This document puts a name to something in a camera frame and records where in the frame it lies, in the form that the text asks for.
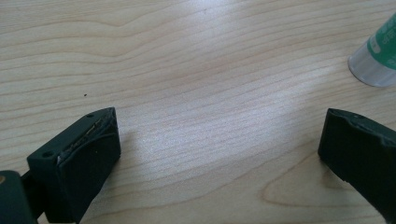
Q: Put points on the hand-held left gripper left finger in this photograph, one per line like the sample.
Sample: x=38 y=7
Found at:
x=81 y=161

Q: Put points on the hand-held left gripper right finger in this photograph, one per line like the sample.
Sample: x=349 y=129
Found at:
x=361 y=149

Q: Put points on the green glue stick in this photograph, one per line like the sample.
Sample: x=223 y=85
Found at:
x=378 y=57

